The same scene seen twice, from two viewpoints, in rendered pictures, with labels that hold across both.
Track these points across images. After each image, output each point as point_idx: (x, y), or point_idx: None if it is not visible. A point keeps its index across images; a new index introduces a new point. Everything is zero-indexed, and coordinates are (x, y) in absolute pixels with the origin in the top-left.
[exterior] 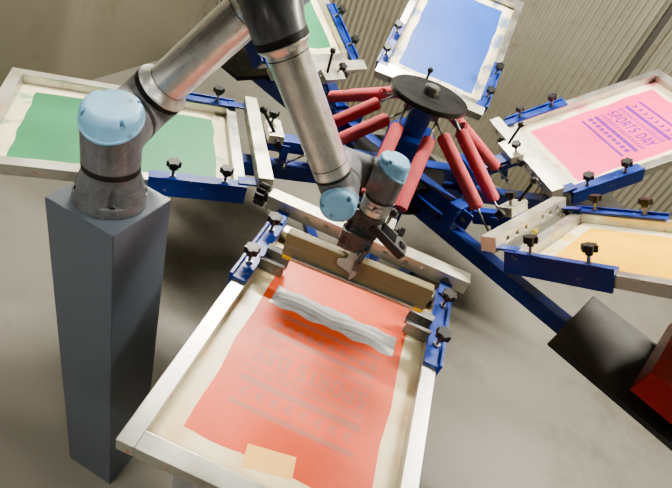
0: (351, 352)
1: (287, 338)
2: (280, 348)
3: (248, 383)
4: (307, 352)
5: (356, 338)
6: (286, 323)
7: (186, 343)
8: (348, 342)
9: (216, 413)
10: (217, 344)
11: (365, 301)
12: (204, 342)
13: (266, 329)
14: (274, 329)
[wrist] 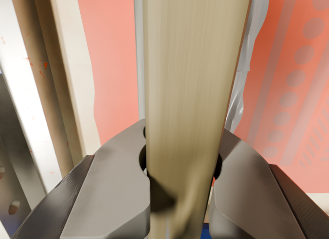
0: (306, 5)
1: (295, 135)
2: (320, 138)
3: None
4: (321, 97)
5: (260, 3)
6: (262, 144)
7: None
8: (276, 20)
9: None
10: (326, 204)
11: (125, 8)
12: None
13: (284, 165)
14: (280, 156)
